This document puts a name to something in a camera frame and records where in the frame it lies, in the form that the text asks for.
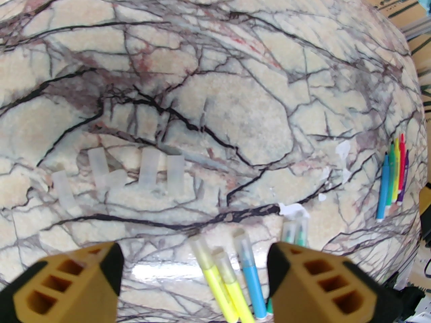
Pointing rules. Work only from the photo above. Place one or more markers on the green highlighter pen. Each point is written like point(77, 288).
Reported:
point(390, 177)
point(289, 232)
point(302, 232)

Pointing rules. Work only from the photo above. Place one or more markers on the blue highlighter pen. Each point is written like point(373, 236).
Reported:
point(251, 274)
point(383, 190)

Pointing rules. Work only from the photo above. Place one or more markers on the purple highlighter pen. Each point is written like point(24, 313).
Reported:
point(404, 177)

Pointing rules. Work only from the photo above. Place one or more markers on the pink highlighter pen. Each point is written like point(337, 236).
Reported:
point(401, 153)

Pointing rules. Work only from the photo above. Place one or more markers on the translucent pen cap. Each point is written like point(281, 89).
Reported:
point(149, 167)
point(175, 175)
point(98, 165)

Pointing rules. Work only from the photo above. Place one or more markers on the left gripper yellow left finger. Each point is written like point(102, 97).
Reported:
point(67, 288)

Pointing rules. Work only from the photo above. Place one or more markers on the yellow highlighter pen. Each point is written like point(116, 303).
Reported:
point(210, 274)
point(396, 160)
point(234, 288)

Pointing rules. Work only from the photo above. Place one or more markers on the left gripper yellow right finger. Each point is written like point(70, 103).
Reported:
point(320, 288)

